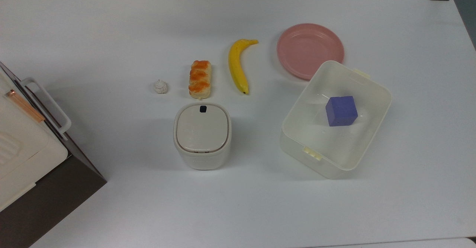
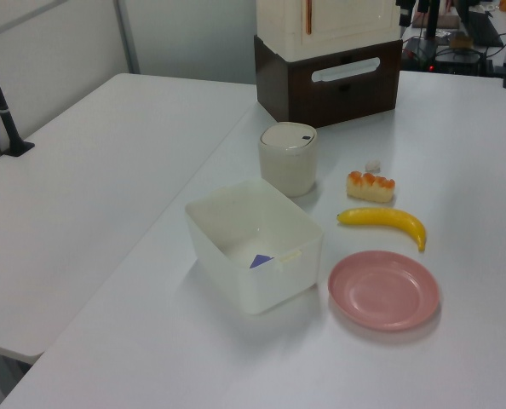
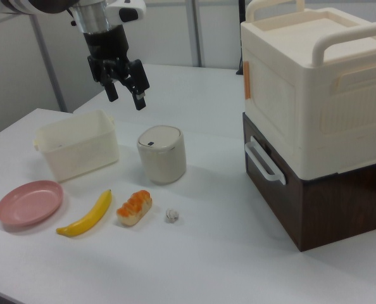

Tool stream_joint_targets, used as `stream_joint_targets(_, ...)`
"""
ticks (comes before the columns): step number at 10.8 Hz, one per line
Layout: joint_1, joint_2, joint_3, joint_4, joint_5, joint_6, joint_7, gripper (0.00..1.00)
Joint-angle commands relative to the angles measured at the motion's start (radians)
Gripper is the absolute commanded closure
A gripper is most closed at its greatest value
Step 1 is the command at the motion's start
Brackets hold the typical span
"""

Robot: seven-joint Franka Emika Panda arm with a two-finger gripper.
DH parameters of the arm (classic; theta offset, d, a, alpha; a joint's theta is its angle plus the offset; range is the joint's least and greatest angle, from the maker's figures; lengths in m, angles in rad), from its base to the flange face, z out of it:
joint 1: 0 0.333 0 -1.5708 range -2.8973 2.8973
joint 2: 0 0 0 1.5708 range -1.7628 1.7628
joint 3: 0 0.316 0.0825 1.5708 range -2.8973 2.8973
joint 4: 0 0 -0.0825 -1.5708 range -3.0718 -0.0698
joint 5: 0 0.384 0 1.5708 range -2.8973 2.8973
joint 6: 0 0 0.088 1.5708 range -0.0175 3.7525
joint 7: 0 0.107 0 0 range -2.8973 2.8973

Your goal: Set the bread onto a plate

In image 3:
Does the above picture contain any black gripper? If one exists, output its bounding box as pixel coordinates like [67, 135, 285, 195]
[82, 25, 151, 111]

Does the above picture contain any orange glazed bread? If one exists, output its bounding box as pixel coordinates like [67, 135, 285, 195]
[116, 189, 153, 227]

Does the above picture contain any pink plate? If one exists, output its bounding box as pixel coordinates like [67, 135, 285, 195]
[0, 180, 65, 227]

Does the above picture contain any white plastic storage bin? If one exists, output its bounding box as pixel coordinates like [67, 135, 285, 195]
[32, 109, 120, 183]

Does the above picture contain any beige lidded trash can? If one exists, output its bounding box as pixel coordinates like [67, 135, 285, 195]
[136, 125, 187, 186]

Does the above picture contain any yellow banana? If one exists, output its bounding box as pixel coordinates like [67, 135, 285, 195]
[55, 189, 113, 237]

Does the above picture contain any crumpled white paper ball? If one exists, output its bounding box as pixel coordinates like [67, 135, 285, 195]
[165, 208, 180, 224]

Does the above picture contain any cream plastic storage box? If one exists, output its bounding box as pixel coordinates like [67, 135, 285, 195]
[240, 0, 376, 178]

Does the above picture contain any dark brown drawer box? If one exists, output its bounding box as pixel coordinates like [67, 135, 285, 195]
[242, 112, 376, 253]

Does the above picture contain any slanted grey partition post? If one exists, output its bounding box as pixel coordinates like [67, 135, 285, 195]
[28, 14, 69, 112]

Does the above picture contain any grey partition frame post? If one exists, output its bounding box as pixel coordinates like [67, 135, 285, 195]
[191, 0, 205, 68]

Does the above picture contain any black camera stand pole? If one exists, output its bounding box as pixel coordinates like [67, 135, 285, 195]
[236, 0, 248, 76]

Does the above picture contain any white drawer handle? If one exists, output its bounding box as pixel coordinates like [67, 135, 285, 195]
[244, 136, 287, 184]

